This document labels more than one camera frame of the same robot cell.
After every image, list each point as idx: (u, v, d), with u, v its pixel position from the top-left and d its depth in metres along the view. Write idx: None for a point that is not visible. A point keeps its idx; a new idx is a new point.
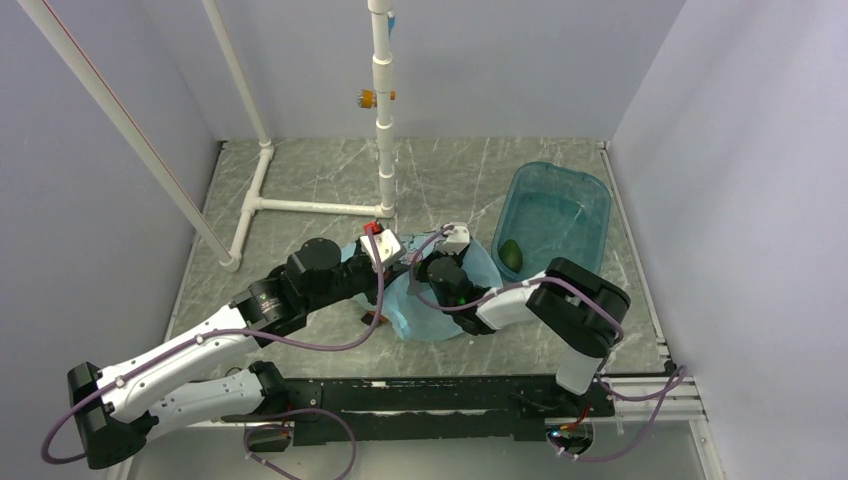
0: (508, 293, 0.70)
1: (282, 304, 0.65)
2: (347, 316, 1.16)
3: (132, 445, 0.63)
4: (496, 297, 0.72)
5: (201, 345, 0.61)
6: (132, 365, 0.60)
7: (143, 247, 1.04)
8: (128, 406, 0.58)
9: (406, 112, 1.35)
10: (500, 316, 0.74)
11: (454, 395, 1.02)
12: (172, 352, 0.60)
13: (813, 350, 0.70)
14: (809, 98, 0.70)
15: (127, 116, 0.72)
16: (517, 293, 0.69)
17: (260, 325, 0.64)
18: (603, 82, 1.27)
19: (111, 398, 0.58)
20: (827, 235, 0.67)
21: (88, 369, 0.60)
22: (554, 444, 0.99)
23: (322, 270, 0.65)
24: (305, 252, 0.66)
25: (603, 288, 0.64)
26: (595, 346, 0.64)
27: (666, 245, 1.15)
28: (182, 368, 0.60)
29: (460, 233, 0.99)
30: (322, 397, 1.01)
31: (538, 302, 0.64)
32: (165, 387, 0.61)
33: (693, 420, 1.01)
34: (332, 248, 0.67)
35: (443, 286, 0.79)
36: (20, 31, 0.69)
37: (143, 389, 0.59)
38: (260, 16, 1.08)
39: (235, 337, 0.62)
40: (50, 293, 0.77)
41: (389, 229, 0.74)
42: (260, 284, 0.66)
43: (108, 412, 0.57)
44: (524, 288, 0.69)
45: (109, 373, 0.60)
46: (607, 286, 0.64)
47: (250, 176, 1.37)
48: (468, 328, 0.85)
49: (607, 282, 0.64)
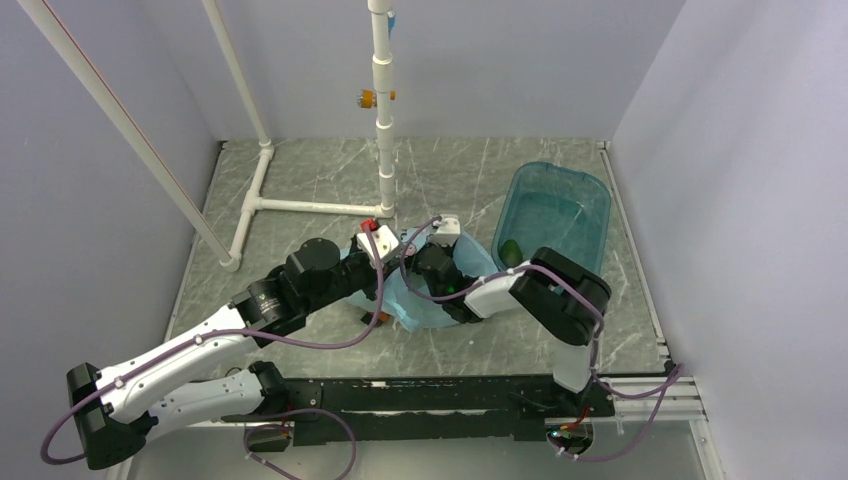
0: (493, 281, 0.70)
1: (282, 305, 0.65)
2: (347, 316, 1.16)
3: (132, 445, 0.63)
4: (482, 285, 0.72)
5: (200, 345, 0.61)
6: (131, 366, 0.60)
7: (143, 247, 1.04)
8: (128, 406, 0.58)
9: (407, 112, 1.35)
10: (488, 304, 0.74)
11: (454, 395, 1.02)
12: (171, 353, 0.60)
13: (813, 350, 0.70)
14: (809, 97, 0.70)
15: (128, 116, 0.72)
16: (501, 282, 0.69)
17: (259, 325, 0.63)
18: (603, 82, 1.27)
19: (110, 398, 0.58)
20: (827, 235, 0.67)
21: (87, 370, 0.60)
22: (554, 444, 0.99)
23: (322, 270, 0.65)
24: (304, 252, 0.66)
25: (585, 278, 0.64)
26: (574, 335, 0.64)
27: (666, 245, 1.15)
28: (181, 369, 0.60)
29: (451, 224, 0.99)
30: (322, 397, 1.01)
31: (520, 289, 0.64)
32: (164, 388, 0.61)
33: (693, 420, 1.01)
34: (331, 248, 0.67)
35: (432, 274, 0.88)
36: (20, 30, 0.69)
37: (142, 390, 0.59)
38: (260, 16, 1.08)
39: (234, 338, 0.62)
40: (50, 292, 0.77)
41: (385, 225, 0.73)
42: (260, 285, 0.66)
43: (108, 412, 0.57)
44: (508, 276, 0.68)
45: (108, 374, 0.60)
46: (589, 275, 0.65)
47: (249, 176, 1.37)
48: (455, 312, 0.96)
49: (589, 271, 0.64)
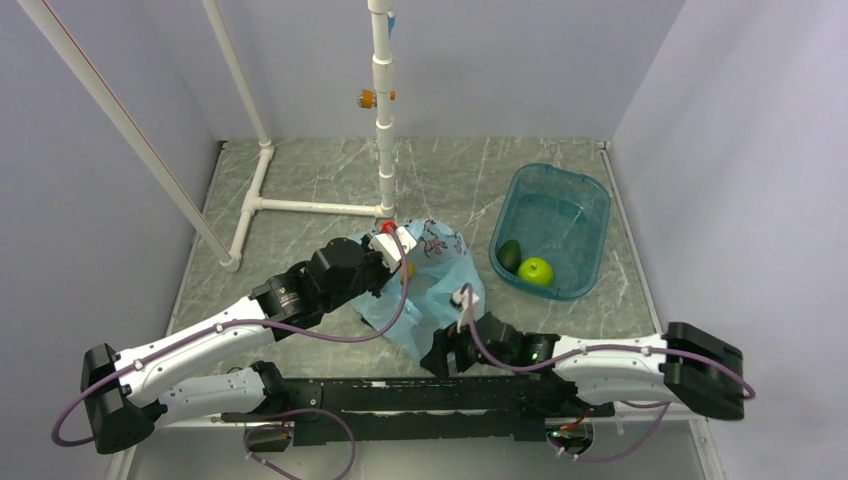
0: (617, 356, 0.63)
1: (300, 300, 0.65)
2: (347, 316, 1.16)
3: (140, 433, 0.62)
4: (585, 353, 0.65)
5: (220, 333, 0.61)
6: (151, 349, 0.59)
7: (144, 246, 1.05)
8: (145, 389, 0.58)
9: (407, 112, 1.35)
10: (582, 372, 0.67)
11: (454, 395, 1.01)
12: (193, 338, 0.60)
13: (813, 351, 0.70)
14: (808, 100, 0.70)
15: (128, 116, 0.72)
16: (627, 359, 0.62)
17: (278, 318, 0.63)
18: (603, 81, 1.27)
19: (129, 380, 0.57)
20: (824, 235, 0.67)
21: (106, 350, 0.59)
22: (555, 443, 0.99)
23: (345, 268, 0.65)
24: (330, 251, 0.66)
25: (728, 352, 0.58)
26: (731, 415, 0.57)
27: (666, 245, 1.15)
28: (200, 355, 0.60)
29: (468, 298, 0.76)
30: (322, 398, 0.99)
31: (679, 380, 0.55)
32: (183, 373, 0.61)
33: (693, 420, 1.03)
34: (356, 247, 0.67)
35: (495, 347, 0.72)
36: (20, 30, 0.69)
37: (161, 374, 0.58)
38: (260, 16, 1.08)
39: (254, 328, 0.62)
40: (50, 292, 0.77)
41: (404, 226, 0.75)
42: (279, 279, 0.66)
43: (125, 394, 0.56)
44: (640, 355, 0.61)
45: (128, 355, 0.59)
46: (730, 348, 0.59)
47: (250, 176, 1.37)
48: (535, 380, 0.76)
49: (728, 344, 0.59)
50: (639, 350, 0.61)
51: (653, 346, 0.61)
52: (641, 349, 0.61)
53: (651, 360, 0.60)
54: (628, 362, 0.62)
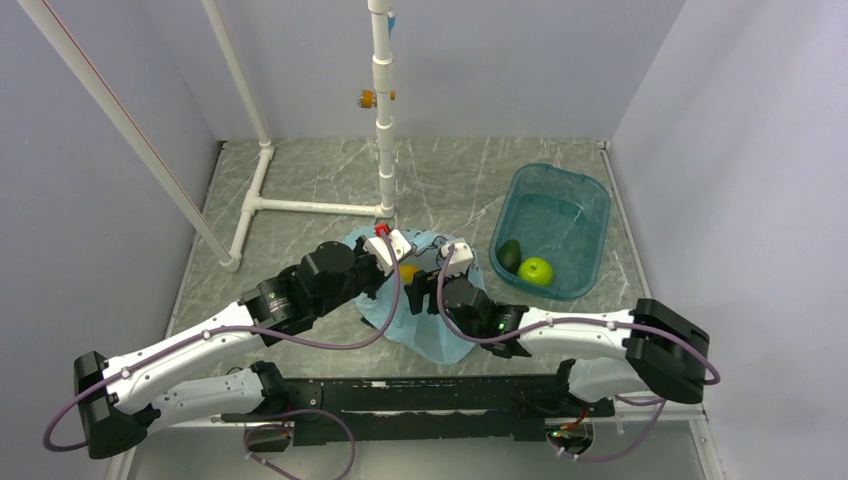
0: (582, 330, 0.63)
1: (291, 305, 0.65)
2: (347, 316, 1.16)
3: (131, 439, 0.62)
4: (551, 326, 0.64)
5: (207, 340, 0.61)
6: (139, 356, 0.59)
7: (144, 246, 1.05)
8: (133, 398, 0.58)
9: (407, 112, 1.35)
10: (547, 346, 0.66)
11: (454, 395, 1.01)
12: (180, 345, 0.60)
13: (813, 352, 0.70)
14: (808, 100, 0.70)
15: (129, 118, 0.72)
16: (593, 333, 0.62)
17: (268, 324, 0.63)
18: (603, 82, 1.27)
19: (116, 388, 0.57)
20: (824, 236, 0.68)
21: (95, 358, 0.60)
22: (554, 444, 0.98)
23: (335, 273, 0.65)
24: (320, 255, 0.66)
25: (692, 333, 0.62)
26: (686, 396, 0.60)
27: (667, 246, 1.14)
28: (187, 363, 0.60)
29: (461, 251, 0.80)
30: (322, 398, 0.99)
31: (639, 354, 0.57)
32: (171, 380, 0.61)
33: (693, 420, 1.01)
34: (346, 251, 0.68)
35: (463, 312, 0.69)
36: (20, 29, 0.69)
37: (148, 381, 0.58)
38: (260, 16, 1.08)
39: (242, 335, 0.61)
40: (49, 292, 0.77)
41: (398, 229, 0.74)
42: (269, 284, 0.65)
43: (112, 402, 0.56)
44: (605, 329, 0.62)
45: (115, 363, 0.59)
46: (695, 330, 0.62)
47: (250, 176, 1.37)
48: (500, 352, 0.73)
49: (696, 326, 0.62)
50: (605, 323, 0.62)
51: (618, 321, 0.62)
52: (607, 323, 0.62)
53: (615, 335, 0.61)
54: (592, 336, 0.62)
